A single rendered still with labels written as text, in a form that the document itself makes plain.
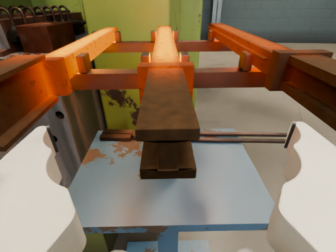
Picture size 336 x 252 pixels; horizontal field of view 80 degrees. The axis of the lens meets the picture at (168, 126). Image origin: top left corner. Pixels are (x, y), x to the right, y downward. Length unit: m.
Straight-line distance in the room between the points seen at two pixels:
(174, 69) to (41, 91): 0.12
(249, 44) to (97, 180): 0.37
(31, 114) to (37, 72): 0.04
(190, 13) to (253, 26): 5.58
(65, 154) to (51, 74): 0.51
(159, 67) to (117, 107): 0.62
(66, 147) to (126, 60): 0.33
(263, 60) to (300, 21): 6.75
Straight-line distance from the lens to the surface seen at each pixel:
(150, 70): 0.16
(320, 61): 0.20
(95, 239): 1.06
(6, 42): 0.71
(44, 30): 0.63
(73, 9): 1.13
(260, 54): 0.25
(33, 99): 0.21
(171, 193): 0.42
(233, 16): 6.49
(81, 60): 0.26
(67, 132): 0.65
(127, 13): 0.68
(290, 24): 6.91
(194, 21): 1.09
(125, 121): 0.80
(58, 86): 0.22
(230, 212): 0.41
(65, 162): 0.74
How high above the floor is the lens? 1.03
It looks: 32 degrees down
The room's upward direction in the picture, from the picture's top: 1 degrees counter-clockwise
